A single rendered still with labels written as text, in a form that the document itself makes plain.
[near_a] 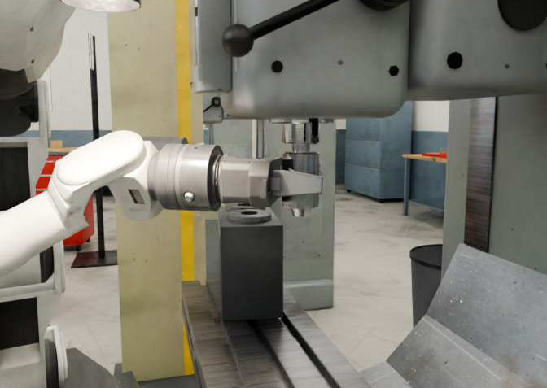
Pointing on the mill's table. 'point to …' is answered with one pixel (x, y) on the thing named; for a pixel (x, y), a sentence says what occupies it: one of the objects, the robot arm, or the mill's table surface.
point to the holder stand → (250, 263)
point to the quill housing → (317, 54)
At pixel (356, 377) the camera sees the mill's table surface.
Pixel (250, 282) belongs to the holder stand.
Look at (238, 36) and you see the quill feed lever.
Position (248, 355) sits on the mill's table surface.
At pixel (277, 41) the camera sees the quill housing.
